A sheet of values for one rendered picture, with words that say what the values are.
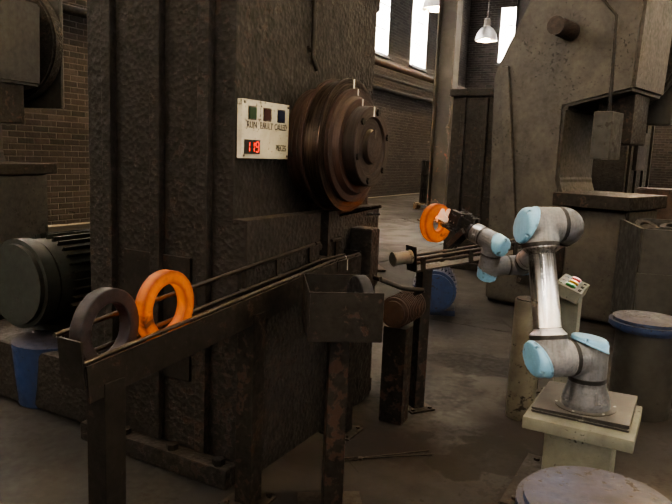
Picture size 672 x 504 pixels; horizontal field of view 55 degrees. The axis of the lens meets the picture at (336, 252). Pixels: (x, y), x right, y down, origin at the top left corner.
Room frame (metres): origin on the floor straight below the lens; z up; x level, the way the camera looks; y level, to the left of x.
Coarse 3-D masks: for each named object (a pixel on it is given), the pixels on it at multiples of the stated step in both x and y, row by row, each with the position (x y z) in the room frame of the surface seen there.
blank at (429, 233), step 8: (432, 208) 2.56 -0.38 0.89; (440, 208) 2.59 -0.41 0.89; (424, 216) 2.55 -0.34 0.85; (432, 216) 2.56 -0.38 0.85; (424, 224) 2.54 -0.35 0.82; (432, 224) 2.56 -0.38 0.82; (424, 232) 2.55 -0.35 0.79; (432, 232) 2.56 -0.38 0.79; (440, 232) 2.59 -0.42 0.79; (448, 232) 2.62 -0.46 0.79; (432, 240) 2.56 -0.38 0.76; (440, 240) 2.59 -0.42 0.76
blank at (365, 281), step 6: (354, 276) 1.78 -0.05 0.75; (360, 276) 1.76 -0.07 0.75; (366, 276) 1.77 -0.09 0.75; (354, 282) 1.78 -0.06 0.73; (360, 282) 1.73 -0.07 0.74; (366, 282) 1.74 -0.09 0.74; (348, 288) 1.83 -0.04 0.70; (354, 288) 1.78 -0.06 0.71; (360, 288) 1.73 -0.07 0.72; (366, 288) 1.72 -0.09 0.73; (372, 288) 1.72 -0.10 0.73
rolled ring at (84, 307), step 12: (108, 288) 1.40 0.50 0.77; (84, 300) 1.36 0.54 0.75; (96, 300) 1.36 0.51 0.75; (108, 300) 1.39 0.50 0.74; (120, 300) 1.43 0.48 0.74; (132, 300) 1.46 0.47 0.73; (84, 312) 1.33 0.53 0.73; (96, 312) 1.36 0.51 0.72; (120, 312) 1.46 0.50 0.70; (132, 312) 1.46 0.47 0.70; (72, 324) 1.33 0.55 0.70; (84, 324) 1.32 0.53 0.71; (120, 324) 1.47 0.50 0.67; (132, 324) 1.46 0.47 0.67; (72, 336) 1.32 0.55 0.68; (84, 336) 1.32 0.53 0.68; (120, 336) 1.45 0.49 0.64; (132, 336) 1.46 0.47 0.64; (84, 348) 1.32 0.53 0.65
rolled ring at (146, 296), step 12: (156, 276) 1.53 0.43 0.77; (168, 276) 1.56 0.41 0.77; (180, 276) 1.60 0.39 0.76; (144, 288) 1.51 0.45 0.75; (156, 288) 1.52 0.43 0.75; (180, 288) 1.60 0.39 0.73; (144, 300) 1.49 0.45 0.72; (180, 300) 1.62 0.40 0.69; (192, 300) 1.64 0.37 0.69; (144, 312) 1.48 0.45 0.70; (180, 312) 1.62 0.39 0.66; (192, 312) 1.64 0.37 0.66; (144, 324) 1.48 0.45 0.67; (156, 336) 1.52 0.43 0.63
